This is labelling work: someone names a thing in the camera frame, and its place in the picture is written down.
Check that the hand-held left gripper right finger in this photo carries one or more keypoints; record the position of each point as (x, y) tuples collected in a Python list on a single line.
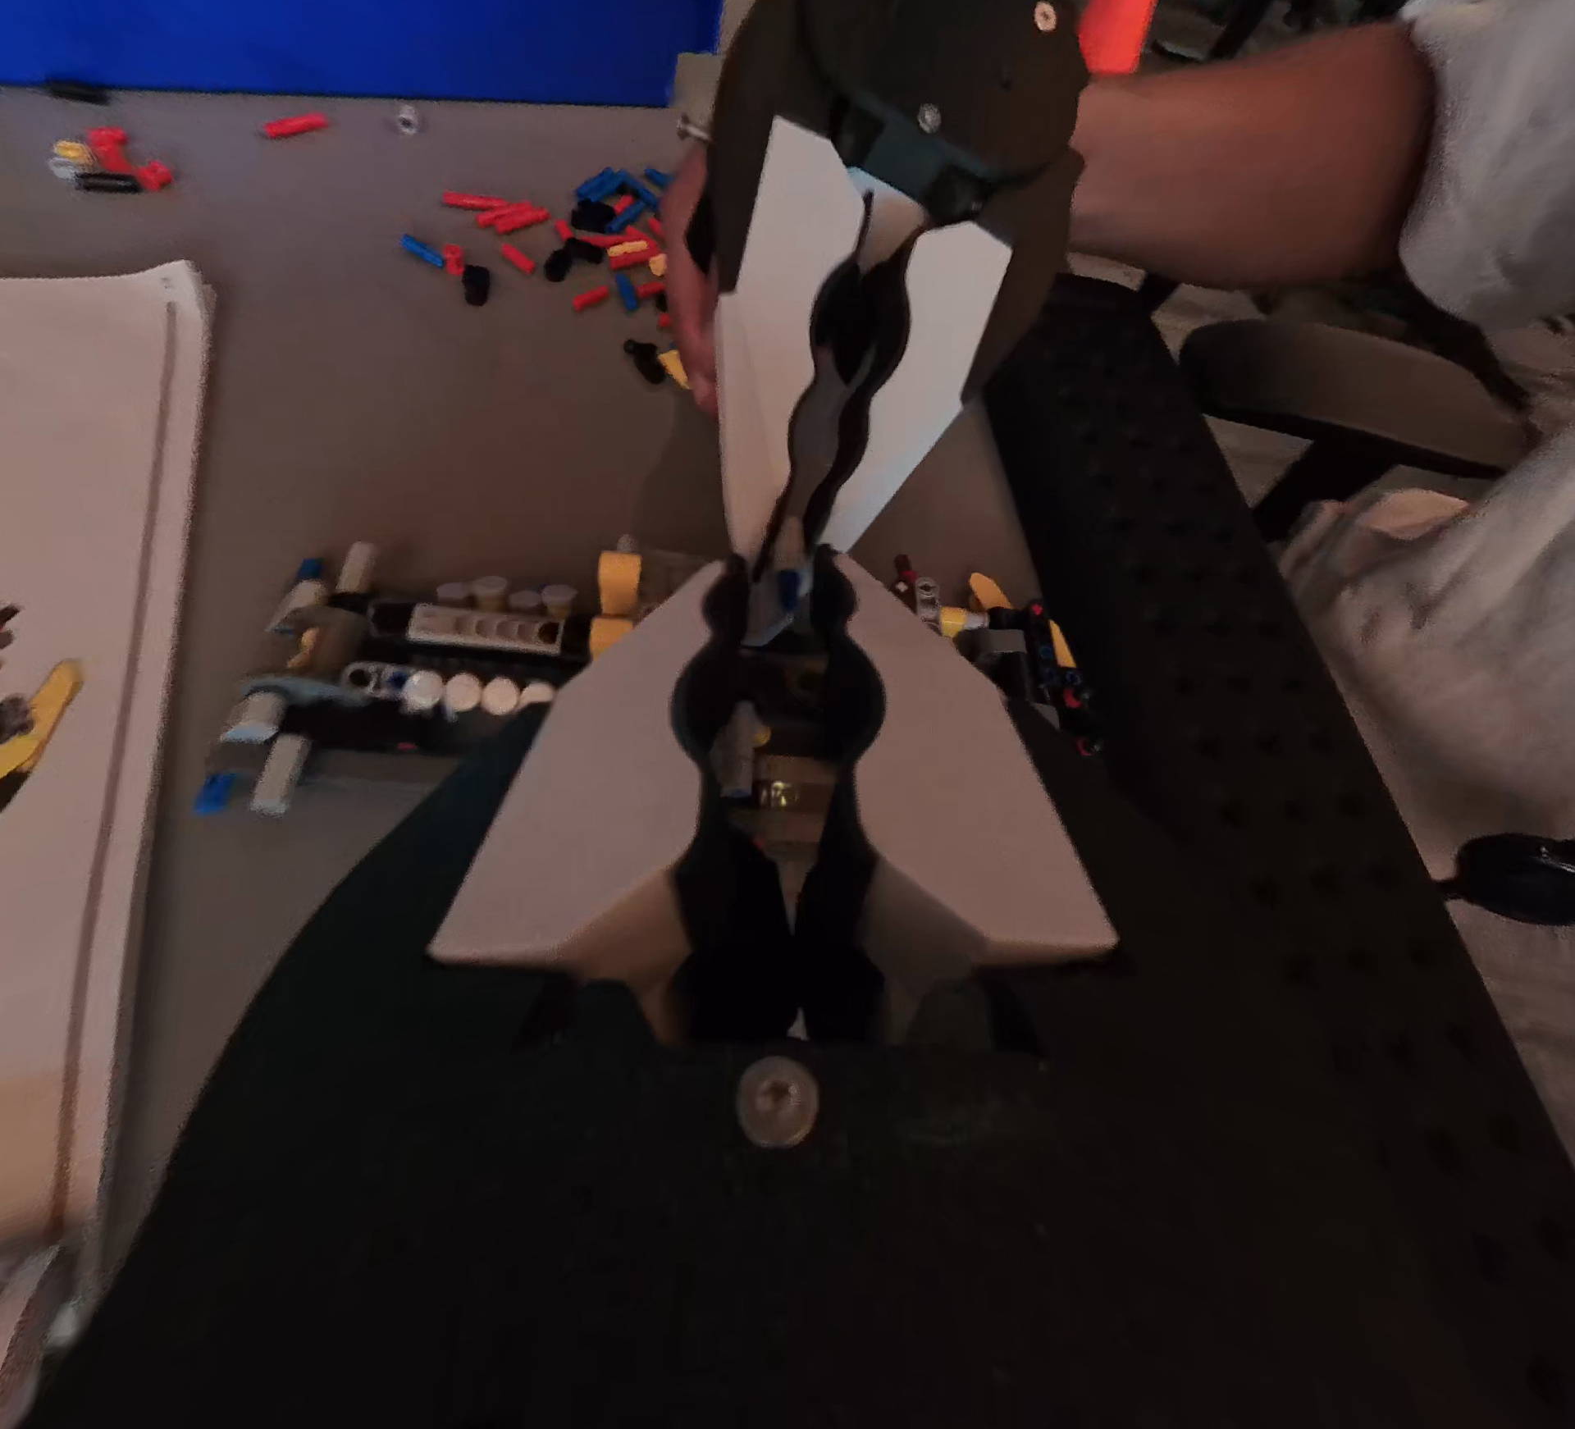
[(985, 827)]

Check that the black badge reel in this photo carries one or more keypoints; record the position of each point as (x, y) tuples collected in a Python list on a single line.
[(1519, 877)]

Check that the open lego instruction booklet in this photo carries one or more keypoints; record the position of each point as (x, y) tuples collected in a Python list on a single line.
[(86, 594)]

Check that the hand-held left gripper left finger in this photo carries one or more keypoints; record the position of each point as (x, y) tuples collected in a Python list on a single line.
[(578, 827)]

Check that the blue lego pin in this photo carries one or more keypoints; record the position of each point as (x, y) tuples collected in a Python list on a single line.
[(787, 584)]

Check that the person's right forearm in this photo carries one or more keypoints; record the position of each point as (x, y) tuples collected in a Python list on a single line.
[(1231, 162)]

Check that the pile of red blue pins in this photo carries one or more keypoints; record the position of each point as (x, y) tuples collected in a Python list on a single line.
[(517, 218)]

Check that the black perforated chair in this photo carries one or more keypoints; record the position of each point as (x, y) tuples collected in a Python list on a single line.
[(1231, 715)]

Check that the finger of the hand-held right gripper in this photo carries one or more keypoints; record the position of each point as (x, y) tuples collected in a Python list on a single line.
[(769, 322), (948, 347)]

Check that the person's right hand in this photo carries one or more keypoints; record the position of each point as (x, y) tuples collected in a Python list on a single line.
[(690, 322)]

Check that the lego car chassis model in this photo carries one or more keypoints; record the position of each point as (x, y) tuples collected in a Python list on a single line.
[(468, 643)]

